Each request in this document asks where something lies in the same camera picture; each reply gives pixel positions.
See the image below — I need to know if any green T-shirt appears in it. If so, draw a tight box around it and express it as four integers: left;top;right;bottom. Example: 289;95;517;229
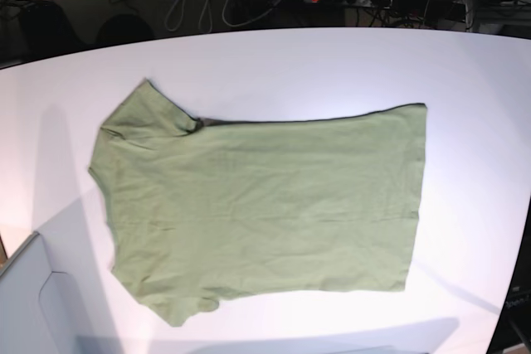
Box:
89;81;427;327

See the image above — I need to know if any grey panel at table corner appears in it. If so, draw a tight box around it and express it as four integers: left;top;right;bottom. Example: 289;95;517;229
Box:
0;232;124;354

